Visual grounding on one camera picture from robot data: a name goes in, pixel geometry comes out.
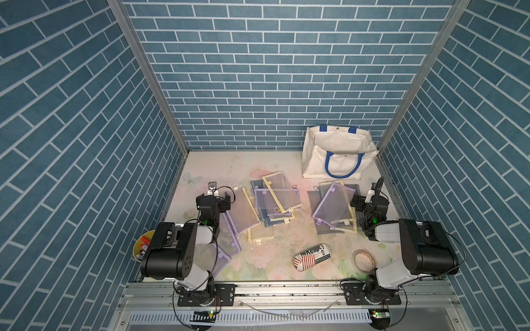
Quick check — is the purple mesh pencil pouch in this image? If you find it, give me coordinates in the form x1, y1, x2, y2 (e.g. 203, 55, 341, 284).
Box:
311, 181, 357, 229

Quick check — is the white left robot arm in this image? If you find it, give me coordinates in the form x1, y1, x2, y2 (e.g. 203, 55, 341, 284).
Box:
140, 193, 231, 299

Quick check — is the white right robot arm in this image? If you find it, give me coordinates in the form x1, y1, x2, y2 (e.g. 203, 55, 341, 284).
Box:
351, 194, 463, 295

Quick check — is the blue mesh pouch centre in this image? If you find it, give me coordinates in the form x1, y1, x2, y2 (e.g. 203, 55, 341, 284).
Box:
251, 180, 293, 228

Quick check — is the yellow mesh pouch centre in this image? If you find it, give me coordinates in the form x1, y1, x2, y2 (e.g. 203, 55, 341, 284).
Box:
262, 171, 302, 213

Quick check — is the white canvas tote bag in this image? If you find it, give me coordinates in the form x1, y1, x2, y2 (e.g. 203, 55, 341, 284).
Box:
302, 125, 379, 180

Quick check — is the brown tape roll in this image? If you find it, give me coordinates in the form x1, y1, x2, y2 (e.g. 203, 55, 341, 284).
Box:
352, 250, 376, 273

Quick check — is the yellow bowl with items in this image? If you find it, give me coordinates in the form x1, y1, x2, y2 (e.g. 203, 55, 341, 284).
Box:
132, 230, 155, 263

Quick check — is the crushed striped drink can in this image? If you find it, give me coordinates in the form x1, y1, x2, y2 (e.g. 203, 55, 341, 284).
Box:
293, 244, 331, 272

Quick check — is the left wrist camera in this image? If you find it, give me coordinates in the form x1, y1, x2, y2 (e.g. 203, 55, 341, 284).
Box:
207, 181, 219, 197

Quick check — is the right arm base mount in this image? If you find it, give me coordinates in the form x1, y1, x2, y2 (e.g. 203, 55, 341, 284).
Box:
339, 281, 402, 306

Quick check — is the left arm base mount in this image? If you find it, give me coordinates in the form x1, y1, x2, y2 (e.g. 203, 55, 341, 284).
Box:
177, 283, 236, 307

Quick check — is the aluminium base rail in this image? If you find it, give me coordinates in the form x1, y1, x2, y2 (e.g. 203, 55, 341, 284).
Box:
109, 280, 472, 330

